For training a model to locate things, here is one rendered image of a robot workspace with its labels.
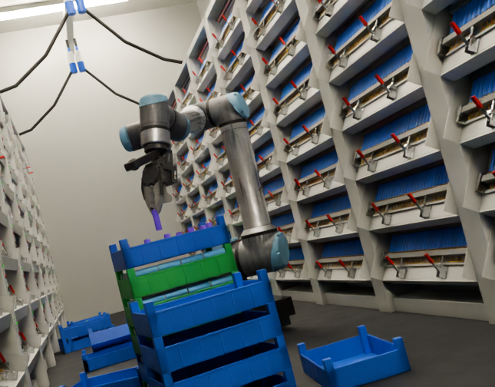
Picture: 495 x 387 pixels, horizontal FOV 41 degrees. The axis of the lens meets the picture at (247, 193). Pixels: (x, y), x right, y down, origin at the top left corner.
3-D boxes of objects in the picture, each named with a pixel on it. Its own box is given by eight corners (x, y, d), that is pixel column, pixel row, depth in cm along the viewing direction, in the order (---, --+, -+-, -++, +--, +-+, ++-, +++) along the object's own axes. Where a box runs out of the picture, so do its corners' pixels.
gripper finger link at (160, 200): (176, 212, 196) (173, 183, 199) (162, 210, 192) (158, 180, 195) (169, 215, 198) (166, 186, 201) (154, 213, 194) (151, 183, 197)
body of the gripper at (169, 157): (179, 184, 200) (176, 147, 203) (157, 180, 194) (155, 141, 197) (162, 190, 205) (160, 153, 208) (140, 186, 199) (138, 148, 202)
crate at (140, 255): (209, 247, 203) (202, 222, 204) (230, 242, 185) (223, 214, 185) (114, 272, 192) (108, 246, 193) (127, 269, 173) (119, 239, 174)
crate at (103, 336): (94, 358, 329) (90, 343, 332) (134, 347, 335) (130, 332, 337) (90, 345, 302) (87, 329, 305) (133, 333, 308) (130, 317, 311)
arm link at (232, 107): (256, 274, 275) (215, 101, 279) (295, 266, 269) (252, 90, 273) (243, 279, 261) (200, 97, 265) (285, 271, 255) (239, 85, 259)
